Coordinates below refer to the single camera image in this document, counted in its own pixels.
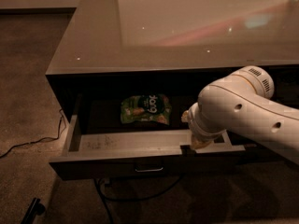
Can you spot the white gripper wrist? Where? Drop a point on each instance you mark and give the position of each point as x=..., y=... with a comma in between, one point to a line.
x=196, y=124

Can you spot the dark drawer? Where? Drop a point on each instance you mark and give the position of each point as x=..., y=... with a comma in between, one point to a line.
x=98, y=145

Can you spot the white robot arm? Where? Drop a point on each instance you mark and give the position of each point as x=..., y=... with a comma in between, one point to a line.
x=241, y=103

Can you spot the dark drawer cabinet glass top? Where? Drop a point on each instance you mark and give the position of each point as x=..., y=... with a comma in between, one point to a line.
x=124, y=48

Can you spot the green snack bag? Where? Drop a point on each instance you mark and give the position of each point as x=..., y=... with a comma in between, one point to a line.
x=146, y=108

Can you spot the black metal bar object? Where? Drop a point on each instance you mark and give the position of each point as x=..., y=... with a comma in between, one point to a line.
x=36, y=208

